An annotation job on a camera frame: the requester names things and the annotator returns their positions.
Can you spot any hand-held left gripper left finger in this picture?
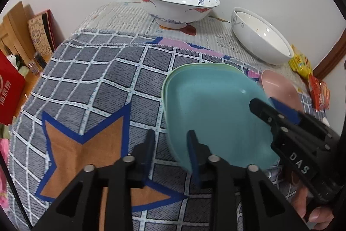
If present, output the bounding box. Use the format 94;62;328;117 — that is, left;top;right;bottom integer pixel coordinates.
32;129;156;231

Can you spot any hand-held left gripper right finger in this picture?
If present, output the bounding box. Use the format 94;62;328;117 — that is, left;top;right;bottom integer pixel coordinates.
187;129;311;231

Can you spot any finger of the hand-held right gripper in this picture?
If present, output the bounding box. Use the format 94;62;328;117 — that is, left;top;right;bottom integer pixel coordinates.
267;96;338;139
249;97;332;150

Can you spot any pink plate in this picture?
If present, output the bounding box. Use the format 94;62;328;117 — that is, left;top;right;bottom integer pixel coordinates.
260;69;304;114

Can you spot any teal plate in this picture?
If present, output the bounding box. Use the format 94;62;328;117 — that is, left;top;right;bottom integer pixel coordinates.
163;65;283;173

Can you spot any light green plate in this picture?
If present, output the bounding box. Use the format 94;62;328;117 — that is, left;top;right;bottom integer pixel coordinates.
162;63;260;145

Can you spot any person's right hand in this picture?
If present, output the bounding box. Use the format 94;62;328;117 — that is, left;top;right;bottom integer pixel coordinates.
290;185;338;230

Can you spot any red chip bag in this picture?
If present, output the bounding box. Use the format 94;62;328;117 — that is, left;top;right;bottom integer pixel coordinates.
308;74;332;111

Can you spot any yellow chip bag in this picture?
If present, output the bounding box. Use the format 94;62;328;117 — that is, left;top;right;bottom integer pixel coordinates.
288;44;314;79

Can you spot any white bowl with swirl pattern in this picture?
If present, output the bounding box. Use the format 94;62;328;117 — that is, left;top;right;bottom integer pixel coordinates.
231;7;295;66

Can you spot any white bowl with lettering inside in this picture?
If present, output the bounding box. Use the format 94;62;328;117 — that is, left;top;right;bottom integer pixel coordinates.
234;10;292;57

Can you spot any grey checked blanket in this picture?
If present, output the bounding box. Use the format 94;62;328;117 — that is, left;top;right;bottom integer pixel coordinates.
8;28;334;231

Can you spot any printed plastic tablecloth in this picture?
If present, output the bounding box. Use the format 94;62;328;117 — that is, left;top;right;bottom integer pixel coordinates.
72;2;309;92

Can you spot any large crane pattern bowl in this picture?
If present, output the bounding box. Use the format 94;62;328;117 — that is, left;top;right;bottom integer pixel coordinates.
134;0;221;30

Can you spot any pink cloth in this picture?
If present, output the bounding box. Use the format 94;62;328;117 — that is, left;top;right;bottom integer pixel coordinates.
0;137;13;210

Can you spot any red box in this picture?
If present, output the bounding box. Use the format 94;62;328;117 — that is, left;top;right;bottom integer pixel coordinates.
0;50;26;125

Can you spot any wooden board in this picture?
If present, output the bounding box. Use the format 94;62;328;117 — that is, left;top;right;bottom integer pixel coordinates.
0;1;36;69

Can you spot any brown wooden door frame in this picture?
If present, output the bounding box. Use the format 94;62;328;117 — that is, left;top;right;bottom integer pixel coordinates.
312;29;346;80

